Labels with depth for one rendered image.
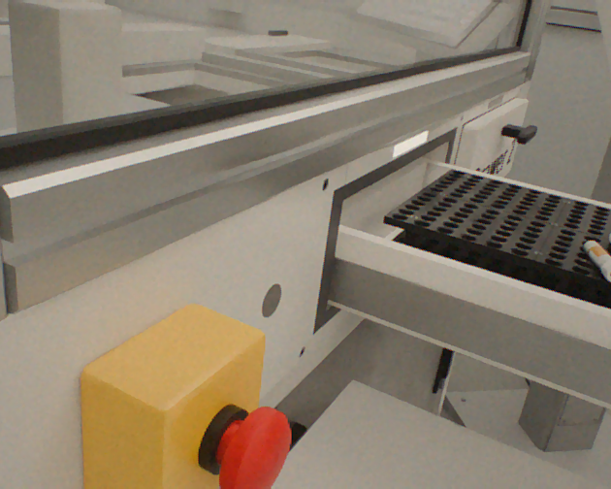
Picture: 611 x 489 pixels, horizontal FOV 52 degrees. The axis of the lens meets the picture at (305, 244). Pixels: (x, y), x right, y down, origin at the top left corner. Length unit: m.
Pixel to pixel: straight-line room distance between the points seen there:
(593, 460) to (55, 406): 1.61
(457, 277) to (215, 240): 0.18
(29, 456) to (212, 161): 0.14
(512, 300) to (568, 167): 1.83
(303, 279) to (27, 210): 0.24
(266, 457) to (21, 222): 0.13
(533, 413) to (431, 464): 1.28
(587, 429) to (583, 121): 0.98
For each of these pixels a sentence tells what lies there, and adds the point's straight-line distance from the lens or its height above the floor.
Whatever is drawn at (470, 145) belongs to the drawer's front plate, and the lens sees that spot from 0.71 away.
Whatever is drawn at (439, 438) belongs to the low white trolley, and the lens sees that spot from 0.49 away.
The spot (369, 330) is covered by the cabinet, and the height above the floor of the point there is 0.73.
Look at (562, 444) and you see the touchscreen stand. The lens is 1.75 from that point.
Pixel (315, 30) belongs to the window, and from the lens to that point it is 0.38.
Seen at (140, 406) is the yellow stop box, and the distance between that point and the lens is 0.24.
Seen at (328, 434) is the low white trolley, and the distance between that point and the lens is 0.47.
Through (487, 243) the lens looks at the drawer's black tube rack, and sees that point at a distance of 0.46.
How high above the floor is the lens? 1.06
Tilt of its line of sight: 24 degrees down
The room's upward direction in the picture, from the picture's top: 7 degrees clockwise
